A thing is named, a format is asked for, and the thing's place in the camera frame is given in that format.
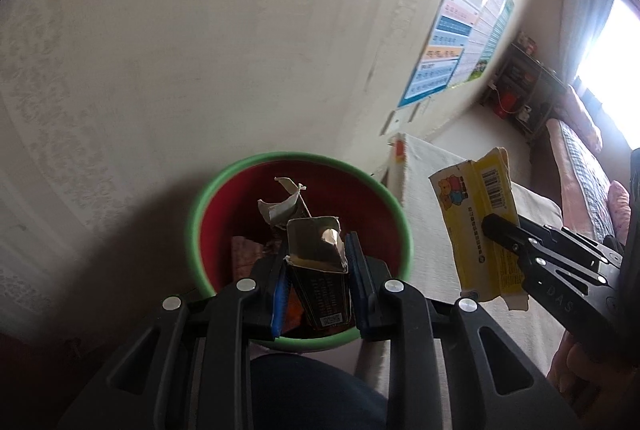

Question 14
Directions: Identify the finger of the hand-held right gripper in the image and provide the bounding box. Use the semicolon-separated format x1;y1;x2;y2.
481;213;624;283

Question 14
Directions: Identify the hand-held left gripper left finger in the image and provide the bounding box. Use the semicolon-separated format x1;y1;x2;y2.
57;255;291;430

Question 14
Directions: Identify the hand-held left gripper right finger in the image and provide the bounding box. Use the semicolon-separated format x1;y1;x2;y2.
344;232;568;430

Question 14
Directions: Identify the brown cardboard box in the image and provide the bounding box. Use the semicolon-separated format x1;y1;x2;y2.
284;216;351;331

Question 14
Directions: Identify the yellow cardboard box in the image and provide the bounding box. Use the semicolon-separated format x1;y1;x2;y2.
429;147;531;311

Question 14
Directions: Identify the green red plastic bin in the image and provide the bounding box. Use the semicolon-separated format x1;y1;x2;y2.
187;152;413;353

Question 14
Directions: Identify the person's right hand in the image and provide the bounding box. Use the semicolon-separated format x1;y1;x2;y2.
547;329;636;430

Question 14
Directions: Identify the pink folded blanket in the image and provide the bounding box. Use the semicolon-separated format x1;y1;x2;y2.
606;182;631;235

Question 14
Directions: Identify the pink floral pillow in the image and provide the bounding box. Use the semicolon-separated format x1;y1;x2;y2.
565;84;603;151

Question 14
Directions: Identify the red bucket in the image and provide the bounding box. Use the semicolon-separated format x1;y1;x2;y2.
495;90;518;117

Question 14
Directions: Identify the black metal shelf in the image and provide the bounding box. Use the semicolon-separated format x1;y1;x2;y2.
480;32;568;143

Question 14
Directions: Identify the bright window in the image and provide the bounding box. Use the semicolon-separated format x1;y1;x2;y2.
575;0;640;151

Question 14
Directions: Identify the white table wall poster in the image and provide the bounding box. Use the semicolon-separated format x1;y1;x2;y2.
452;0;506;85

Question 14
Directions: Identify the blue letter wall poster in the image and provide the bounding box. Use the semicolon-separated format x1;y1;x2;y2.
397;0;501;111

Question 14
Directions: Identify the green chart wall poster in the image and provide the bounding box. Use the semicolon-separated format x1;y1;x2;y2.
472;0;516;74

